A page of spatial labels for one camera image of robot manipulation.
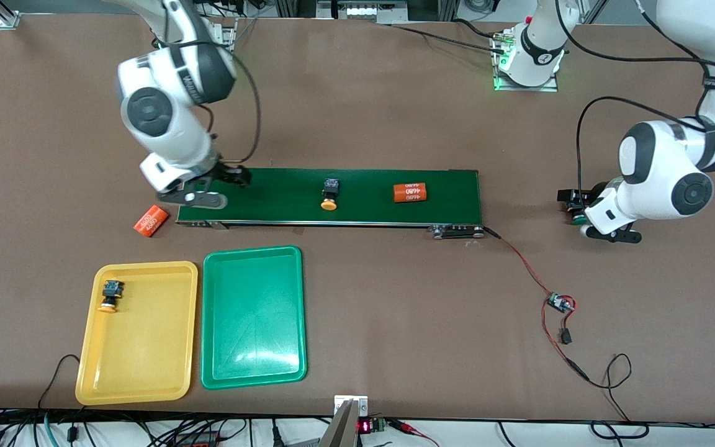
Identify orange cylinder battery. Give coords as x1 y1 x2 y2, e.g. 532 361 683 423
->
133 205 170 238
393 182 428 204

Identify yellow push button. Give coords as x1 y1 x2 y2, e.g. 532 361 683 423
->
98 280 125 314
321 178 341 212

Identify green conveyor belt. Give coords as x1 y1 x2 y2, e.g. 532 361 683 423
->
176 166 484 240

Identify green plastic tray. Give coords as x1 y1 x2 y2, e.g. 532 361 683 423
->
200 246 307 391

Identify yellow plastic tray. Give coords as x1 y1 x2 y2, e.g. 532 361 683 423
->
75 261 199 405

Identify red clip leads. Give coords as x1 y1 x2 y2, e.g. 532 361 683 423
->
389 419 439 447

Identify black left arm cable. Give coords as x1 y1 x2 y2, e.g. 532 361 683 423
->
556 0 715 196

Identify red and black wire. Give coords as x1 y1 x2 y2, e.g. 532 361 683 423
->
482 227 591 382

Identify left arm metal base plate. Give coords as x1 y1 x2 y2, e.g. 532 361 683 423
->
493 34 560 93

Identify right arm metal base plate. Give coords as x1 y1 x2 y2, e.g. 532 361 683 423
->
212 19 238 60

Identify thin black power cable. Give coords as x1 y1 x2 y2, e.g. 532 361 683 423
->
584 353 650 438

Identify grey metal rack frame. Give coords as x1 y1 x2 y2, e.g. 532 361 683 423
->
317 0 409 20

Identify black base cable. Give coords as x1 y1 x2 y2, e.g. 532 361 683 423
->
389 19 507 53

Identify black looping cable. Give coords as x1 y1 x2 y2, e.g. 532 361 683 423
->
38 354 82 410

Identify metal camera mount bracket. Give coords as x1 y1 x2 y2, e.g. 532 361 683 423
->
319 395 369 447

